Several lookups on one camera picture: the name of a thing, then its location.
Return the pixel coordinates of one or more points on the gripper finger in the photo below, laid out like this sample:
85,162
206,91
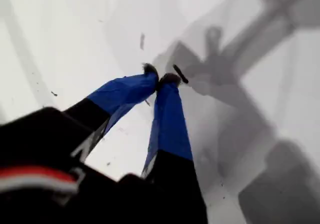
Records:
125,91
170,134

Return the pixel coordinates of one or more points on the small black debris strip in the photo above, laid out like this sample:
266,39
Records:
180,73

